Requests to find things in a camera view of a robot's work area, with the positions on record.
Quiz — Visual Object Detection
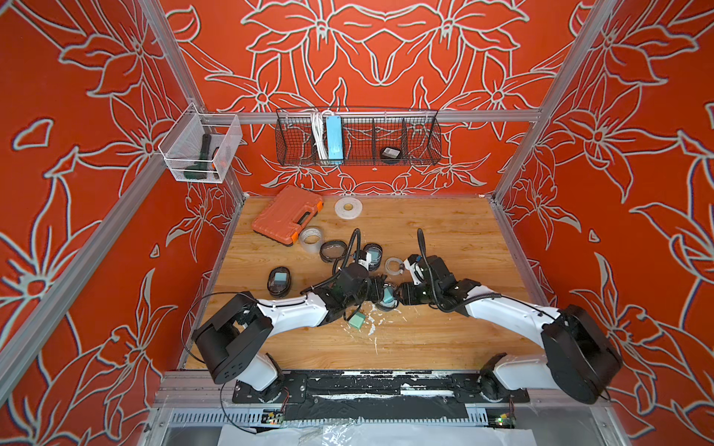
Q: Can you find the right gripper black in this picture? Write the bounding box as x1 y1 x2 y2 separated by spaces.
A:
389 282 442 306

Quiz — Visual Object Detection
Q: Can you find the small teal charger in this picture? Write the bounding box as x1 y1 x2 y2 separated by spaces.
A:
380 288 395 307

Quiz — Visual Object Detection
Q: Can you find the teal charger cube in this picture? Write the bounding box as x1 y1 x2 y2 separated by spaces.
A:
273 272 289 285

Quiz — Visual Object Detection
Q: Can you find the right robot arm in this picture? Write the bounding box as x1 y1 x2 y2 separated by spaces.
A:
397 232 623 404

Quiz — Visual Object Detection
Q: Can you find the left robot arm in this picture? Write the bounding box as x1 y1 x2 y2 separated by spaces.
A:
191 229 380 399

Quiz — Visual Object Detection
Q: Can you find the green charger cube left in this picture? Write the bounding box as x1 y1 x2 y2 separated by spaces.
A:
348 311 366 330

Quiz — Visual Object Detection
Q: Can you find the clear tape roll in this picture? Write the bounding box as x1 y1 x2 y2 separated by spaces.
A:
299 226 325 254

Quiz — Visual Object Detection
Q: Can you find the white tape roll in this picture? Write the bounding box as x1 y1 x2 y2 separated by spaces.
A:
334 197 364 220

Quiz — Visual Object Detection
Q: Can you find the orange tool case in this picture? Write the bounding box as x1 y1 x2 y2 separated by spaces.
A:
251 186 324 246

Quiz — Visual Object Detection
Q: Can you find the black item in basket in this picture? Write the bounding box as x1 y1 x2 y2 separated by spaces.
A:
379 147 403 165

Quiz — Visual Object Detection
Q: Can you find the blue power bank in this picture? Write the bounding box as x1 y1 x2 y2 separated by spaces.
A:
325 114 344 165

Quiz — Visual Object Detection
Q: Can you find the dark green tool in bin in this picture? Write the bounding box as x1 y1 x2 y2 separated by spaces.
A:
183 133 211 180

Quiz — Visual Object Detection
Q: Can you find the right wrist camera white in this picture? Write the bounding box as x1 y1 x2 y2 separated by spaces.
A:
403 255 425 285

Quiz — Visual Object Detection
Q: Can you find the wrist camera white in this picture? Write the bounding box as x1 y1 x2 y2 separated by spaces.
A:
355 250 372 269
403 255 425 285

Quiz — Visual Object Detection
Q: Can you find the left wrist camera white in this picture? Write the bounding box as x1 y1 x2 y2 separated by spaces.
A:
355 250 372 269

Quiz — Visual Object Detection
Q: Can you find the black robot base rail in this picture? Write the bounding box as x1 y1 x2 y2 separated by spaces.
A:
232 370 530 427

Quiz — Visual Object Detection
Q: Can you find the black wire wall basket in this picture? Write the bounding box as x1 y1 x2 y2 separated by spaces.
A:
275 107 443 167

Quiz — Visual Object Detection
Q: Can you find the white cable in basket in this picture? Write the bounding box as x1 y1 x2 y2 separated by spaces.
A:
309 110 330 163

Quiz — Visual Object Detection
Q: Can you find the clear acrylic wall bin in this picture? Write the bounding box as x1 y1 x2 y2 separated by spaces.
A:
159 103 243 184

